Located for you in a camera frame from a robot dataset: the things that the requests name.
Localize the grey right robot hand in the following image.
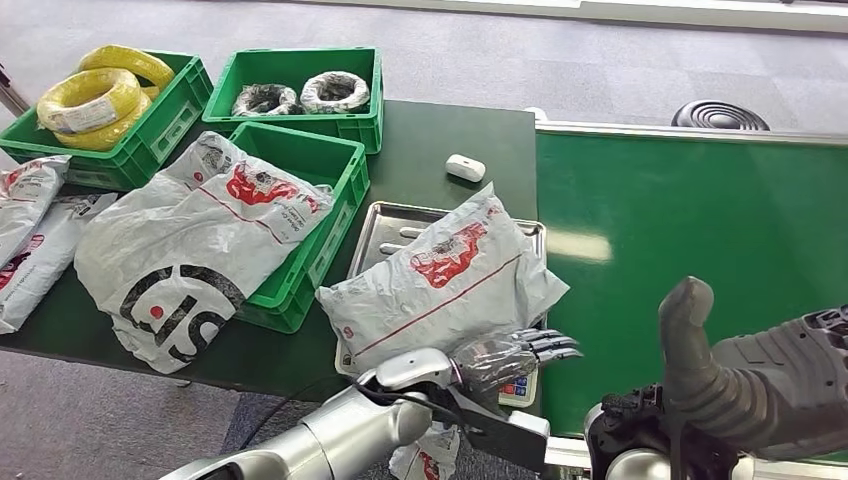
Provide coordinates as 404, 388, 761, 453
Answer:
658, 276, 848, 461

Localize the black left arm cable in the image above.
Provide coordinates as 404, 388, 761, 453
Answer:
237, 376, 465, 453

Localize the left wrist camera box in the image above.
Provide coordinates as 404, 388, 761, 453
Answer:
457, 390, 552, 473

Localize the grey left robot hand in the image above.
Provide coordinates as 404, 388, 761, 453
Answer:
450, 329, 585, 399

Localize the grey red-print courier package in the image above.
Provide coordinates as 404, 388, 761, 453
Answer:
315, 182, 572, 380
0, 192, 119, 336
388, 423, 462, 480
0, 154, 72, 266

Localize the green plastic basket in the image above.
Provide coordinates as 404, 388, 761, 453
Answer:
0, 50, 215, 193
227, 121, 372, 335
201, 46, 386, 156

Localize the metal stand leg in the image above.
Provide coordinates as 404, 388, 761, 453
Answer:
0, 64, 31, 119

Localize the dark plastic-wrapped wire coil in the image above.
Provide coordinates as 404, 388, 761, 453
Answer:
231, 84, 301, 119

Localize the small white plastic device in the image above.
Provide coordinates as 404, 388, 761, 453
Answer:
445, 153, 488, 184

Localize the large grey black-logo package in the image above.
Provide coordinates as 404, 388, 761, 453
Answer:
73, 131, 335, 376

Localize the yellow labelled wire coil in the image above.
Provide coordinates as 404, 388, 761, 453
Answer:
35, 67, 142, 136

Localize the green conveyor belt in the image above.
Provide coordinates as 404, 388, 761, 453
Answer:
535, 121, 848, 480

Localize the black ribbed round disc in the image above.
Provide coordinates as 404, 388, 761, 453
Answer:
670, 99, 772, 132

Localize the white steel-pan weighing scale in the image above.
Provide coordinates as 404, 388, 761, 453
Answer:
334, 200, 549, 409

